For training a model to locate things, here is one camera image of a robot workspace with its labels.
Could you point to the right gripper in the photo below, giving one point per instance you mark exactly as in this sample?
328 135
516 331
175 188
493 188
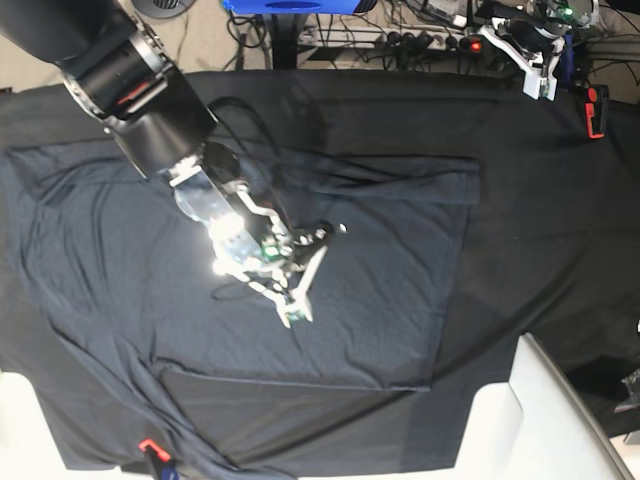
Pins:
268 257

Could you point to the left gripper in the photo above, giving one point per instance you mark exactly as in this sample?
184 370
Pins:
547 19

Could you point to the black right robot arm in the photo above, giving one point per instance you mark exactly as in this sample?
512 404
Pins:
117 70

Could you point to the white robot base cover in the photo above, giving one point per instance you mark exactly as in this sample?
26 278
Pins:
535 426

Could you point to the red black clamp right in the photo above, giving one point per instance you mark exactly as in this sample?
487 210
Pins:
597 101

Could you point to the red black clamp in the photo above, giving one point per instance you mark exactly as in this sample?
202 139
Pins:
160 463
597 101

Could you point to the red black clamp bottom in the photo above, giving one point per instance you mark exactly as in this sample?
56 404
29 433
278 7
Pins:
160 463

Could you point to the white power strip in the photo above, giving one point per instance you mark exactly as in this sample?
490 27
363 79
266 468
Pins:
433 38

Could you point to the blue plastic bin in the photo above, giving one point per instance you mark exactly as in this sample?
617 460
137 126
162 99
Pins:
335 7

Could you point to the metal table leg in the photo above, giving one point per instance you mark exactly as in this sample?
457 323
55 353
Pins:
284 31

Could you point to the black round fan base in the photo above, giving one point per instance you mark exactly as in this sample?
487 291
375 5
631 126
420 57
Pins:
162 9

